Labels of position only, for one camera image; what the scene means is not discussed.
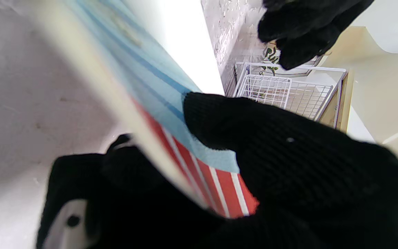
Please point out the large green leafy plant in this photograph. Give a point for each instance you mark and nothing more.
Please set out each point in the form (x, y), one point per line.
(269, 57)

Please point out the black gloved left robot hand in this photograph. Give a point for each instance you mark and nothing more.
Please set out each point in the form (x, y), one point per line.
(306, 24)

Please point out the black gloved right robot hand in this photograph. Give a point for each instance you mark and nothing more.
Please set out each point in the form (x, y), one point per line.
(306, 180)

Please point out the teal striped mouse pad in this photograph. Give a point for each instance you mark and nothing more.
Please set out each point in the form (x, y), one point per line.
(143, 76)

